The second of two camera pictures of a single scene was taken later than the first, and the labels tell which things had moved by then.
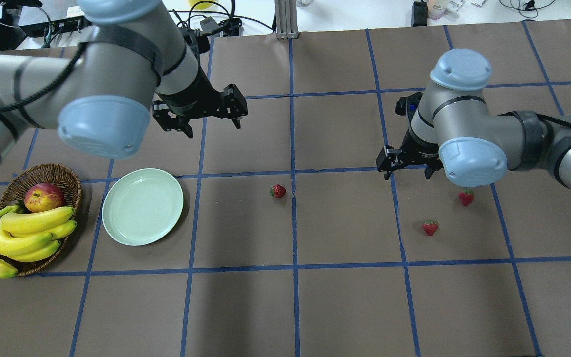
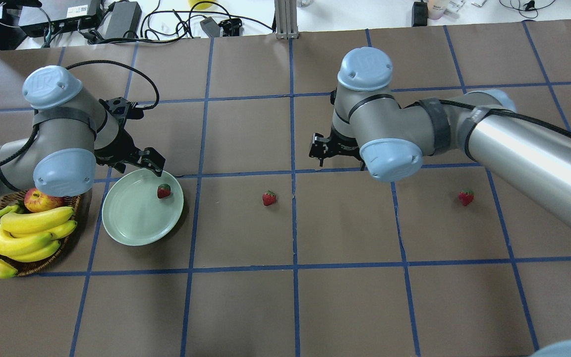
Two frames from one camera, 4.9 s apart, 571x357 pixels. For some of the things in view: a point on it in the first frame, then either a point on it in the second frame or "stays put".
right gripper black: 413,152 → 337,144
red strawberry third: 466,197 stays put
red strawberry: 277,191 → 163,191
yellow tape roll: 200,6 stays put
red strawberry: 430,226 → 269,198
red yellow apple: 43,197 stays put
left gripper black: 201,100 → 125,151
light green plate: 142,206 stays put
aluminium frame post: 286,19 stays put
